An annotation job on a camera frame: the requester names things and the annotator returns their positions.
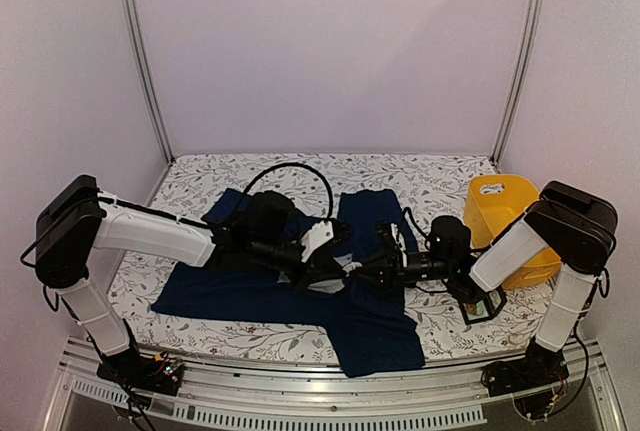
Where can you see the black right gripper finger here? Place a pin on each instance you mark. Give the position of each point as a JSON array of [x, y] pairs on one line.
[[368, 283], [372, 267]]

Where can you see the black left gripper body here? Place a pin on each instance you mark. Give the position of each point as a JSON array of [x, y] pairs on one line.
[[314, 272]]

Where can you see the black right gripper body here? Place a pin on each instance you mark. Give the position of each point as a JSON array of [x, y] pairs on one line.
[[397, 277]]

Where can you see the round white blue brooch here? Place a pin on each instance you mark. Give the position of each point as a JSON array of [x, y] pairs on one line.
[[351, 267]]

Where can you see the navy blue printed t-shirt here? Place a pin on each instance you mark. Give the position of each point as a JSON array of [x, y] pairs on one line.
[[369, 333]]

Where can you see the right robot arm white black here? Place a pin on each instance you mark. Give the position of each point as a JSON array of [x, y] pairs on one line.
[[576, 227]]

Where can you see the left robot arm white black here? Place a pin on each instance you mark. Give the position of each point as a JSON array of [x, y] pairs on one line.
[[83, 218]]

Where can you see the black display box orange brooch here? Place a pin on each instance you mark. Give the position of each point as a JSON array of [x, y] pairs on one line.
[[486, 309]]

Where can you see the yellow plastic basket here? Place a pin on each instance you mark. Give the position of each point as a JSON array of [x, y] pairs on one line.
[[492, 203]]

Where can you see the floral patterned table mat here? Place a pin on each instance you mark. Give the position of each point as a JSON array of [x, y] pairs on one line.
[[430, 185]]

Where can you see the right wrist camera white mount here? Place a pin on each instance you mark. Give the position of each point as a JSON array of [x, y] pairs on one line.
[[390, 236]]

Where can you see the aluminium front rail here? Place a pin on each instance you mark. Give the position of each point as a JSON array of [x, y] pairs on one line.
[[233, 394]]

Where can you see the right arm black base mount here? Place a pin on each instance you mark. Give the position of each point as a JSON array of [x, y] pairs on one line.
[[538, 367]]

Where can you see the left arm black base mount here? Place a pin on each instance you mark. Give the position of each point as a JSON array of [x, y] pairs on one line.
[[133, 371]]

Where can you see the right aluminium corner post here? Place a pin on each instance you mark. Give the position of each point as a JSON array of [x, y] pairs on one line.
[[525, 51]]

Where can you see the aluminium corner post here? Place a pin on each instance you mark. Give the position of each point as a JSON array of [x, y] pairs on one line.
[[134, 29], [525, 51]]

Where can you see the left aluminium corner post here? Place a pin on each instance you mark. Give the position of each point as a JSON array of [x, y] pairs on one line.
[[134, 29]]

